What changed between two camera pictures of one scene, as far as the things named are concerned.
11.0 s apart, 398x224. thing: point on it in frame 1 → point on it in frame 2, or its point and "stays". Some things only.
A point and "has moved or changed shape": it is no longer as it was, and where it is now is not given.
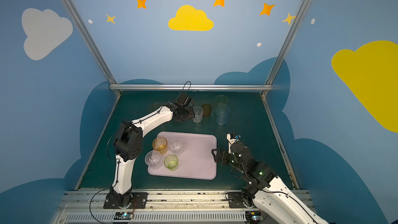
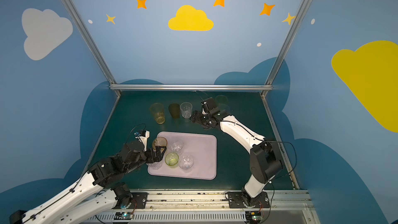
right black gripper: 222,156 → 201,117
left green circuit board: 123,215 stays
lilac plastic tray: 188,155 stays
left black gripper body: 186,112 → 152,154
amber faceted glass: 159,144 stays
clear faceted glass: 176,147 stays
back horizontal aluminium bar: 190,87 stays
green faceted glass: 171,162 stays
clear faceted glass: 198,114 has moved or changed shape
